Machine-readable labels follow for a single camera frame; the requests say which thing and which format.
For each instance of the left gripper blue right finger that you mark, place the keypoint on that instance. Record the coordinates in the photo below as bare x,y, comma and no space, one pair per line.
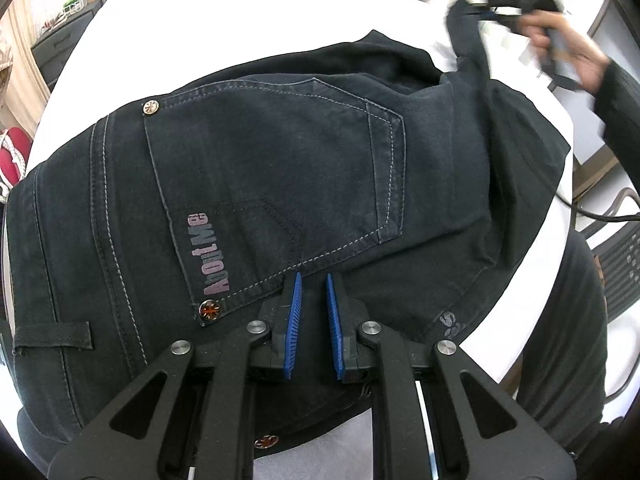
435,413

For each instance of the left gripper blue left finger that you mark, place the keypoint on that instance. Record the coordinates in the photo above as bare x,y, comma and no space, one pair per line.
190,414

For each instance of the black denim pants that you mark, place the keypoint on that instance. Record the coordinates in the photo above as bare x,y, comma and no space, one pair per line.
177,215

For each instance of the black jacket sleeve forearm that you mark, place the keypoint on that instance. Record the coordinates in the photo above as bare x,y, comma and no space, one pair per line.
617,104

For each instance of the person's right hand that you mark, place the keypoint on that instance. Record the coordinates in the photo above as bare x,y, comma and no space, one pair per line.
565,45

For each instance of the white wardrobe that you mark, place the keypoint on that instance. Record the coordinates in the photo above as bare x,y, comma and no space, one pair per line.
615,92

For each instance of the black mesh chair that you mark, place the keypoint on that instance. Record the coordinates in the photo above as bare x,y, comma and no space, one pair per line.
614,241

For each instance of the red white garment steamer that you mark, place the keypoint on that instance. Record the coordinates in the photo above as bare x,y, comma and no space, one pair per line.
14,154

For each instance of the bed with white sheet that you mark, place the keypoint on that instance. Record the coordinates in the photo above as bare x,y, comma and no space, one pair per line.
137,48

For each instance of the beige curtain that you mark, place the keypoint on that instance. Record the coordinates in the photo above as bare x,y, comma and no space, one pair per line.
24,94

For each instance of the dark grey nightstand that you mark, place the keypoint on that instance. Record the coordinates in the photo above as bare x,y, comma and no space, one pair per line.
53,49

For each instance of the white wire basket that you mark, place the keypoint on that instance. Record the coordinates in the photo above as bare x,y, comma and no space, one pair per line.
70,8

